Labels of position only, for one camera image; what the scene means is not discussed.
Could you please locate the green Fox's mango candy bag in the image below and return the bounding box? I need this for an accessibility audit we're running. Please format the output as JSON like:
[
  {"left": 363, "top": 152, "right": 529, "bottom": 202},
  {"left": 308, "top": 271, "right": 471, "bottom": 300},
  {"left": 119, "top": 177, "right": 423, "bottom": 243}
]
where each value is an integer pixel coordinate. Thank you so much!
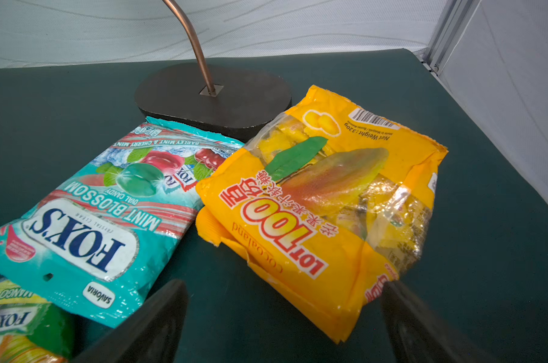
[{"left": 0, "top": 278, "right": 75, "bottom": 362}]

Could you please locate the aluminium corner frame post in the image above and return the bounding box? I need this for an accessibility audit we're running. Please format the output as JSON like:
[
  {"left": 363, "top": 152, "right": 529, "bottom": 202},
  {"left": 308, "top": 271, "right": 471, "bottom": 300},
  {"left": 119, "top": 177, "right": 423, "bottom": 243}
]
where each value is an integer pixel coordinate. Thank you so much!
[{"left": 421, "top": 0, "right": 481, "bottom": 77}]

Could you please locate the yellow mango candy bag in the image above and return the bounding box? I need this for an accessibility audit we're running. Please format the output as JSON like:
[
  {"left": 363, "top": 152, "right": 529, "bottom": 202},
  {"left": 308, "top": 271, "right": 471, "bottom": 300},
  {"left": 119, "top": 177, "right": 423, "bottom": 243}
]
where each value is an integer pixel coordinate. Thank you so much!
[{"left": 196, "top": 86, "right": 448, "bottom": 343}]

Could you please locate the dark bronze cup tree stand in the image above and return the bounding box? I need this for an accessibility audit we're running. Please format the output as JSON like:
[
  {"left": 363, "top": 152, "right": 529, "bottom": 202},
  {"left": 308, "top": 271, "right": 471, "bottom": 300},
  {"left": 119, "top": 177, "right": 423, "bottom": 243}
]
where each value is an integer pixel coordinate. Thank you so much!
[{"left": 135, "top": 1, "right": 292, "bottom": 142}]

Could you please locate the teal Fox's mint candy bag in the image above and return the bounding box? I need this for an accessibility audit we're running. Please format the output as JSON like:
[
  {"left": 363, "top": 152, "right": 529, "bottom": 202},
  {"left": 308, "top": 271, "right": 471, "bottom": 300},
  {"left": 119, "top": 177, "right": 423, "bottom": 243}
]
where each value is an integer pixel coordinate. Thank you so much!
[{"left": 0, "top": 117, "right": 243, "bottom": 328}]

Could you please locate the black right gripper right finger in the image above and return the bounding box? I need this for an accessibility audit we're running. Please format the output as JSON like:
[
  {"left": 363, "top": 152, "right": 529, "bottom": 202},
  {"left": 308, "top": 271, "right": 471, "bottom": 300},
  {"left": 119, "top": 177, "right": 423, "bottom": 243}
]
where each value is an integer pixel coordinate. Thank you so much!
[{"left": 381, "top": 281, "right": 498, "bottom": 362}]

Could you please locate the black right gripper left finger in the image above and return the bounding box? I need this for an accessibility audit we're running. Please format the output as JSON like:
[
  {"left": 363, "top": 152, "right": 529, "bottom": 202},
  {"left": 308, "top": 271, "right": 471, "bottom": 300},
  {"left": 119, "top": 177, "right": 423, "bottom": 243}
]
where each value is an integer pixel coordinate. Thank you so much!
[{"left": 73, "top": 279, "right": 189, "bottom": 363}]

